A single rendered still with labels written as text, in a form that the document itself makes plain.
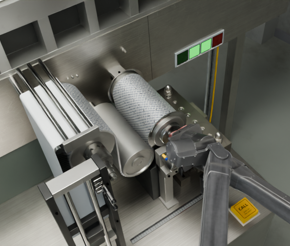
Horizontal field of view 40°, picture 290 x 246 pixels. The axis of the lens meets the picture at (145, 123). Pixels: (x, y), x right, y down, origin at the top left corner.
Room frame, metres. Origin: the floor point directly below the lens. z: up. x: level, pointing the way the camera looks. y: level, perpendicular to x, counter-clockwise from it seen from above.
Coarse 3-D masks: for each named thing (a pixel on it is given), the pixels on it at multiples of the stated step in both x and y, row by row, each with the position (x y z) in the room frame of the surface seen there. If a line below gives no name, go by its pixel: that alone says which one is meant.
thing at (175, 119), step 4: (124, 76) 1.01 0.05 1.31; (176, 116) 0.81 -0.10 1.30; (168, 120) 0.79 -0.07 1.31; (172, 120) 0.80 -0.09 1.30; (176, 120) 0.81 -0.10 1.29; (180, 120) 0.81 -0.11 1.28; (160, 124) 0.79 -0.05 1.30; (164, 124) 0.78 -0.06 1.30; (180, 124) 0.81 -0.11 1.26; (160, 128) 0.78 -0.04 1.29; (156, 132) 0.77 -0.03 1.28; (160, 132) 0.78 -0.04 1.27; (156, 136) 0.77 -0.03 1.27; (156, 140) 0.77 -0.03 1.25; (160, 140) 0.78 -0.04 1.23; (156, 144) 0.77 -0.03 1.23; (160, 144) 0.77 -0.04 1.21
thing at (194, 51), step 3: (198, 45) 1.26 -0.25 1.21; (192, 48) 1.25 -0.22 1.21; (195, 48) 1.26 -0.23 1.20; (198, 48) 1.26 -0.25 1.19; (189, 51) 1.24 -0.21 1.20; (192, 51) 1.25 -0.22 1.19; (195, 51) 1.26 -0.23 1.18; (198, 51) 1.26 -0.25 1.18; (189, 54) 1.24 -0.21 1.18; (192, 54) 1.25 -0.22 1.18; (195, 54) 1.26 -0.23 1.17; (198, 54) 1.26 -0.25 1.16; (189, 57) 1.24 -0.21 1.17; (192, 57) 1.25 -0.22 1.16
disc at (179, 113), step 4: (172, 112) 0.81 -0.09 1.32; (176, 112) 0.82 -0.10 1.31; (180, 112) 0.82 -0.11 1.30; (164, 116) 0.80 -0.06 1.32; (168, 116) 0.80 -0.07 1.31; (172, 116) 0.81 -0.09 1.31; (180, 116) 0.82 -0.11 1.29; (184, 116) 0.83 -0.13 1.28; (160, 120) 0.79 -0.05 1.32; (164, 120) 0.79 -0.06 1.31; (184, 120) 0.83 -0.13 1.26; (156, 124) 0.78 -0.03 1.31; (184, 124) 0.83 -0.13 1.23; (152, 128) 0.77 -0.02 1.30; (156, 128) 0.78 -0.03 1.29; (152, 132) 0.77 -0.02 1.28; (148, 136) 0.77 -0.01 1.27; (152, 136) 0.77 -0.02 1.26; (148, 140) 0.77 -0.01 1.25; (152, 140) 0.77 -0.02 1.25; (152, 144) 0.77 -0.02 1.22
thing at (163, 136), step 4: (168, 124) 0.79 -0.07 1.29; (172, 124) 0.79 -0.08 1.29; (176, 124) 0.79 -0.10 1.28; (164, 128) 0.78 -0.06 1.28; (168, 128) 0.78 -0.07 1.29; (172, 128) 0.78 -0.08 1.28; (176, 128) 0.79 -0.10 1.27; (164, 132) 0.77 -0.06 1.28; (160, 136) 0.77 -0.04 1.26; (164, 136) 0.77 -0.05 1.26; (168, 136) 0.78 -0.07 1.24; (164, 140) 0.77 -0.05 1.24
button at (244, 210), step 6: (246, 198) 0.71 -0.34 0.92; (240, 204) 0.69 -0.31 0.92; (246, 204) 0.69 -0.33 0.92; (234, 210) 0.67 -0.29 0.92; (240, 210) 0.67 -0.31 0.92; (246, 210) 0.66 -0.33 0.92; (252, 210) 0.66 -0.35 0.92; (240, 216) 0.65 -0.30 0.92; (246, 216) 0.64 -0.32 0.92; (252, 216) 0.65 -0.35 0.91
